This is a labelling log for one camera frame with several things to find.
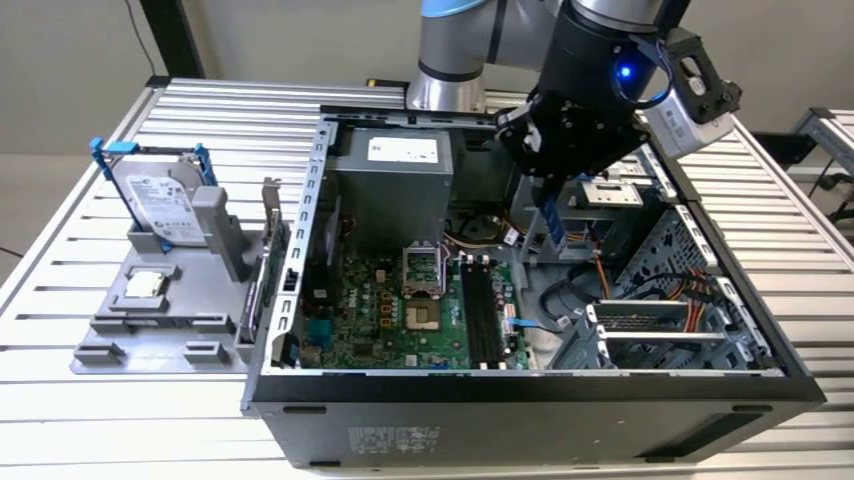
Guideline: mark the silver camera in black bracket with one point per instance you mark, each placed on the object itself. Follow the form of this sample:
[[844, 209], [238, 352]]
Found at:
[[688, 130]]

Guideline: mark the grey power supply unit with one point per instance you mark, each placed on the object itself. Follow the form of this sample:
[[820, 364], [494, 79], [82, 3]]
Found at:
[[394, 200]]

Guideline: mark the black PC case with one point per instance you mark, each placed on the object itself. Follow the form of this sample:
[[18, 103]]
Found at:
[[468, 430]]

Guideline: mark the silver CPU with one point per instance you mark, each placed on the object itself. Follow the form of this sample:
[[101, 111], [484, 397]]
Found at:
[[146, 286]]

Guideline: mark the green motherboard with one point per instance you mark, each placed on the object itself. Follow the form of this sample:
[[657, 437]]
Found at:
[[361, 320]]

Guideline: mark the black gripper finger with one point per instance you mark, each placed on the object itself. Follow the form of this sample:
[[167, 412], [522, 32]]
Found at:
[[630, 145], [517, 135]]

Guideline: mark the aluminium side table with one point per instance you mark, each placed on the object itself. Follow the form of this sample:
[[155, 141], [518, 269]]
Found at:
[[835, 125]]

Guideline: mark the teal expansion slot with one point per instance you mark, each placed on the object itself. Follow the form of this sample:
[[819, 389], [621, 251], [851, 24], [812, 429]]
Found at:
[[321, 332]]

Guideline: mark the CPU socket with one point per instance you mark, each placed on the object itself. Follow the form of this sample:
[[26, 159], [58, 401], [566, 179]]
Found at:
[[424, 315]]

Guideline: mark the silver hard disk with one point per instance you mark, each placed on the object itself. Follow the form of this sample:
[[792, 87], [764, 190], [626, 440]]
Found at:
[[157, 200]]

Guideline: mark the black table bracket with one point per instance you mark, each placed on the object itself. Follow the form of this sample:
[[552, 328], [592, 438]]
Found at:
[[784, 147]]

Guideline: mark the yellow black plug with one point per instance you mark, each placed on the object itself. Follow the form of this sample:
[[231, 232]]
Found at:
[[372, 81]]

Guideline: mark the blue disk carrier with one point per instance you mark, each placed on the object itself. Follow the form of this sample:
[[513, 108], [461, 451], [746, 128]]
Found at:
[[121, 148]]

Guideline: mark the metal locking lever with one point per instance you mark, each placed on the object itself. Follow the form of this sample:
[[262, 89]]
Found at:
[[444, 272]]

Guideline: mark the metal disk bay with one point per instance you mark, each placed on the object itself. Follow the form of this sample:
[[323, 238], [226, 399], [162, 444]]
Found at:
[[641, 310]]

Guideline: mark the round CPU cooler fan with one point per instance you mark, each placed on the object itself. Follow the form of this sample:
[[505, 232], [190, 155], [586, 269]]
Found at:
[[484, 227]]

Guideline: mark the grey parts rack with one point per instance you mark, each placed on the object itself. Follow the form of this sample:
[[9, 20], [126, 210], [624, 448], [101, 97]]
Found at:
[[194, 280]]

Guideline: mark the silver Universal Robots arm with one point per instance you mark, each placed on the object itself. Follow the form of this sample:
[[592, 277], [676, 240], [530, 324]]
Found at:
[[454, 50]]

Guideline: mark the grey metal drive cage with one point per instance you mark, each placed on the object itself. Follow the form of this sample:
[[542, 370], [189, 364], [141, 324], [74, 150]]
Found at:
[[610, 195]]

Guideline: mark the black vertical post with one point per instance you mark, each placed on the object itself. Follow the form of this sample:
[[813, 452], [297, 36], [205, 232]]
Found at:
[[177, 40]]

